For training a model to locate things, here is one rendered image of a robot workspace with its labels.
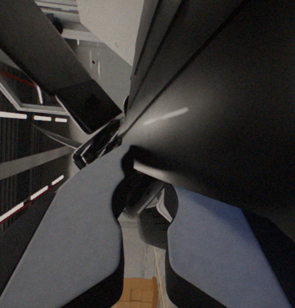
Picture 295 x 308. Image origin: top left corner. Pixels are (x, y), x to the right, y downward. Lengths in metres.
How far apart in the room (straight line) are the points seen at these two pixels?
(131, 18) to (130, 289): 7.98
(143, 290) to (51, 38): 8.03
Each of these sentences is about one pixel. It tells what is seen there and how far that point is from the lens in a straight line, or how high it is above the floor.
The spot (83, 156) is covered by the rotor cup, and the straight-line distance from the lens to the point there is 0.27.
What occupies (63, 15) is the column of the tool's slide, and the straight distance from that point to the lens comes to 0.94.
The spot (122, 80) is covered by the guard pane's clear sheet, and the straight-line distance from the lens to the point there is 1.35.
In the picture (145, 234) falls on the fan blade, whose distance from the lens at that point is 0.53.
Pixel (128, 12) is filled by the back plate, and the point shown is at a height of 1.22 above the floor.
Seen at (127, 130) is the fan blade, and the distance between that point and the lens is 0.15.
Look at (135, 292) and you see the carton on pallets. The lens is 8.28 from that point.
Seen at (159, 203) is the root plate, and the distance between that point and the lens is 0.31.
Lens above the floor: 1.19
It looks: 4 degrees down
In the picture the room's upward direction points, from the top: 85 degrees counter-clockwise
